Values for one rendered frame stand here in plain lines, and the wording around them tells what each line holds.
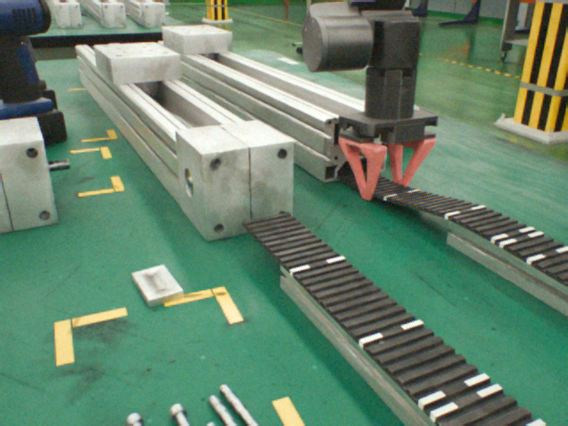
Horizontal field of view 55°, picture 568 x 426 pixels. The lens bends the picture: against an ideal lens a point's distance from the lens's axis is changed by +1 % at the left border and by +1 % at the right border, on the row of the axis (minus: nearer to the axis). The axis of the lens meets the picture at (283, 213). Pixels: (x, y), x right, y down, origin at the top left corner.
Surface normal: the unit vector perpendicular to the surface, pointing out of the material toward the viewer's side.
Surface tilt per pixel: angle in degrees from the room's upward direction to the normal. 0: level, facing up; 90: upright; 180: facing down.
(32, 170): 90
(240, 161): 90
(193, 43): 90
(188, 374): 0
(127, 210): 0
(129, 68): 90
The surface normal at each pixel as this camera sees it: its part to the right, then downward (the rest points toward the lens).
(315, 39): -0.95, 0.11
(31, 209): 0.44, 0.38
